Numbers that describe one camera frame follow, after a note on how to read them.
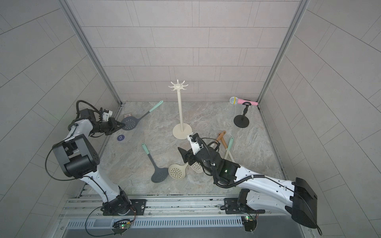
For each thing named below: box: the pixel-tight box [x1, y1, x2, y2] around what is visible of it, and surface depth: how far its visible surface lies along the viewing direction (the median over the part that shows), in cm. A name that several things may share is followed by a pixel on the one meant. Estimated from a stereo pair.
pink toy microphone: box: [229, 96, 259, 106], surface depth 91 cm
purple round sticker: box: [117, 134, 126, 141], surface depth 98 cm
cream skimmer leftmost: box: [168, 161, 189, 180], surface depth 83 cm
